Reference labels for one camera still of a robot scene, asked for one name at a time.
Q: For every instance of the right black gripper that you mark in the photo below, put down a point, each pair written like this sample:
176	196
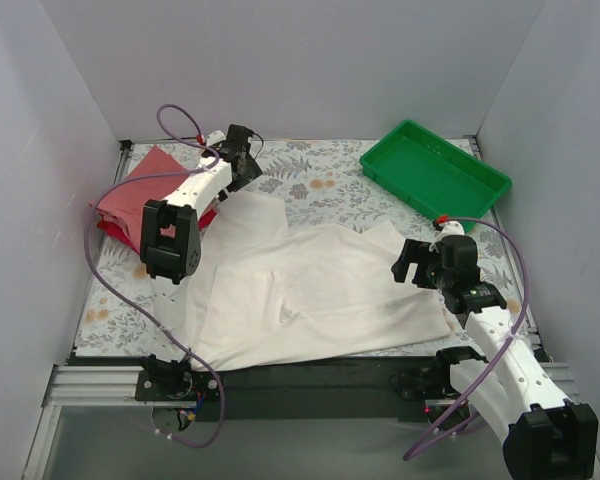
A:
415	262

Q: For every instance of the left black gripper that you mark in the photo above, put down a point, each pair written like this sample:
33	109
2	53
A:
247	167

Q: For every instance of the white t shirt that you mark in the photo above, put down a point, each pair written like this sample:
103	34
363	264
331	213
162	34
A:
264	294

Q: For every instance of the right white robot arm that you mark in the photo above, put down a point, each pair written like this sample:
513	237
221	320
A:
544	434

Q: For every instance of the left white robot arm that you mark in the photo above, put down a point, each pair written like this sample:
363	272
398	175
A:
170	248

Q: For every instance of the green plastic tray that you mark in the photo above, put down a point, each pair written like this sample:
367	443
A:
431	175

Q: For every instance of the folded pink t shirt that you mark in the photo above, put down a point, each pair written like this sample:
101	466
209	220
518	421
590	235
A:
159	176

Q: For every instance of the folded red t shirt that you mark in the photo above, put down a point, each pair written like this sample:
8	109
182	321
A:
126	229

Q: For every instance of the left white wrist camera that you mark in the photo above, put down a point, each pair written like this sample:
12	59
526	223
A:
212	138

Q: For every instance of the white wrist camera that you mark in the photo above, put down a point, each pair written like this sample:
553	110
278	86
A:
445	227
212	138

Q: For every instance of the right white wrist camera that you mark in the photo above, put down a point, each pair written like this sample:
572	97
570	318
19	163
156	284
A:
445	227

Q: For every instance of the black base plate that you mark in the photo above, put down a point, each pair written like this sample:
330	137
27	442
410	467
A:
409	389

